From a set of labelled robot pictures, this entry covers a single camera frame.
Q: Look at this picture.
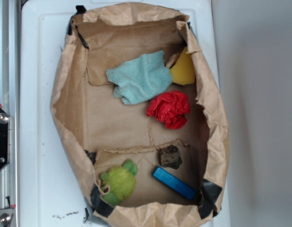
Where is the dark grey rock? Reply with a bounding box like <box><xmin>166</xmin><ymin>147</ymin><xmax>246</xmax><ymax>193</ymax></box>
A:
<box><xmin>159</xmin><ymin>145</ymin><xmax>183</xmax><ymax>169</ymax></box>

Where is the brown paper-lined box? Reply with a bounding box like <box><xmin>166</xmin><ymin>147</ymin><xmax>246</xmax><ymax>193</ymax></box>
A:
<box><xmin>51</xmin><ymin>2</ymin><xmax>230</xmax><ymax>227</ymax></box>

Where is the crumpled red paper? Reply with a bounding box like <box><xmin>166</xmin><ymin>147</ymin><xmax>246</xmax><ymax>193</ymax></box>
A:
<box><xmin>146</xmin><ymin>90</ymin><xmax>191</xmax><ymax>130</ymax></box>

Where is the light blue microfiber cloth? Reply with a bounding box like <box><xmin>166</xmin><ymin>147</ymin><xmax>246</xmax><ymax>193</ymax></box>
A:
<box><xmin>106</xmin><ymin>50</ymin><xmax>172</xmax><ymax>105</ymax></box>

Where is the yellow sponge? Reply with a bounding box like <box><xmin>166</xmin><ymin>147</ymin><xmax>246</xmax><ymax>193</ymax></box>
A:
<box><xmin>169</xmin><ymin>47</ymin><xmax>195</xmax><ymax>86</ymax></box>

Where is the blue rectangular block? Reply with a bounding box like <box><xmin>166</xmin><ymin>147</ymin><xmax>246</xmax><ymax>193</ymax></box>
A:
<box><xmin>152</xmin><ymin>166</ymin><xmax>197</xmax><ymax>201</ymax></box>

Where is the green plush toy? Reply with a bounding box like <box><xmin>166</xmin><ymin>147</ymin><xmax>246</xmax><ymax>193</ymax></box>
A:
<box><xmin>100</xmin><ymin>159</ymin><xmax>138</xmax><ymax>206</ymax></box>

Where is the black metal bracket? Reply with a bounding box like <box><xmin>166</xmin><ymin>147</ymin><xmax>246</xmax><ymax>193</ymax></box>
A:
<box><xmin>0</xmin><ymin>107</ymin><xmax>10</xmax><ymax>172</ymax></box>

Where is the silver aluminium frame rail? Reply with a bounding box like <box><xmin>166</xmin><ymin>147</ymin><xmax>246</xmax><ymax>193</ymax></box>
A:
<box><xmin>0</xmin><ymin>0</ymin><xmax>21</xmax><ymax>227</ymax></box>

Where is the silver corner bracket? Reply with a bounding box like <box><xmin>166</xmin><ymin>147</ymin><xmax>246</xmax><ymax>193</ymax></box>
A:
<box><xmin>0</xmin><ymin>208</ymin><xmax>14</xmax><ymax>227</ymax></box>

